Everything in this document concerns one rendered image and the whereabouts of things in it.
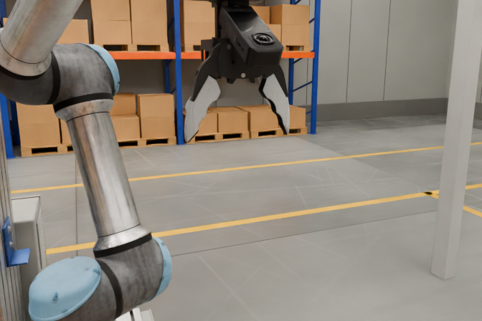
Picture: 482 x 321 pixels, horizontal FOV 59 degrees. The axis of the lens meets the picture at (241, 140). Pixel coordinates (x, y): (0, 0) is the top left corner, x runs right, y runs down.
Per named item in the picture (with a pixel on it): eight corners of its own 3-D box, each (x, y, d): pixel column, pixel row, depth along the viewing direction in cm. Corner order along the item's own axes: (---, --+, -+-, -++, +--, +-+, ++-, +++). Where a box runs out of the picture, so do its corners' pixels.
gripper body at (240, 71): (247, 79, 65) (247, -3, 63) (271, 83, 58) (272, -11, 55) (199, 80, 63) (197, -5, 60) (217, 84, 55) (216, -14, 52)
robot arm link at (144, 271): (90, 322, 83) (16, 55, 84) (150, 289, 94) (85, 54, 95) (124, 325, 75) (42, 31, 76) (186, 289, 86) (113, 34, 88)
